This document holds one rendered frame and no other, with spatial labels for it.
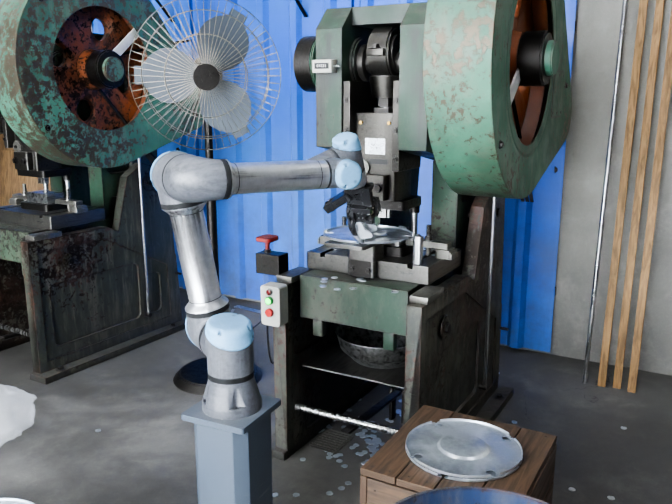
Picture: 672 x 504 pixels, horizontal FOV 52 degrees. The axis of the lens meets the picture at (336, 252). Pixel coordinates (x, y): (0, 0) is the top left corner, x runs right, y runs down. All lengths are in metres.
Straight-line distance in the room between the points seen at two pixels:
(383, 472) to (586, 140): 2.02
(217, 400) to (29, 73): 1.62
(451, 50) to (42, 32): 1.70
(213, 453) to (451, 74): 1.12
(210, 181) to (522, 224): 2.01
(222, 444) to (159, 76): 1.49
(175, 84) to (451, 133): 1.29
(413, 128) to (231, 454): 1.08
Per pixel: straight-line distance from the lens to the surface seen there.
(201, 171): 1.61
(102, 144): 3.09
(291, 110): 3.80
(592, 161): 3.29
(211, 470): 1.83
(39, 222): 3.33
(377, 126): 2.23
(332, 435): 2.27
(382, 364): 2.35
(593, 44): 3.29
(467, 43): 1.78
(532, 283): 3.41
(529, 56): 2.08
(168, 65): 2.80
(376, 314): 2.16
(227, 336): 1.68
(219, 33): 2.77
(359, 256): 2.21
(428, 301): 2.05
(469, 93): 1.79
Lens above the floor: 1.23
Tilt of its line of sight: 13 degrees down
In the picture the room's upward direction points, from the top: straight up
